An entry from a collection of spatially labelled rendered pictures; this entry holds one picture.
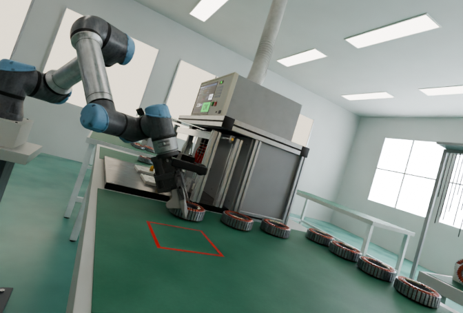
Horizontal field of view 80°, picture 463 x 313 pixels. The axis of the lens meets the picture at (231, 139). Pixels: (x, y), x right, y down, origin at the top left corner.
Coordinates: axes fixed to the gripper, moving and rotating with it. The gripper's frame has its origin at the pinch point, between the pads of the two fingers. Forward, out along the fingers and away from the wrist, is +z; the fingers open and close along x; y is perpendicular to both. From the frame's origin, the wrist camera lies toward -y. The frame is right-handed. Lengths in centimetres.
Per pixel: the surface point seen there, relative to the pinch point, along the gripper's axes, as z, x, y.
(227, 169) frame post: -7.9, -18.4, -16.8
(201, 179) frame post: -7.1, -15.3, -6.1
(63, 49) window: -240, -436, 192
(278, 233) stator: 17.0, -6.6, -28.5
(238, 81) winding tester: -42, -27, -31
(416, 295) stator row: 33, 20, -57
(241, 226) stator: 9.3, -0.8, -15.7
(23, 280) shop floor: 30, -71, 100
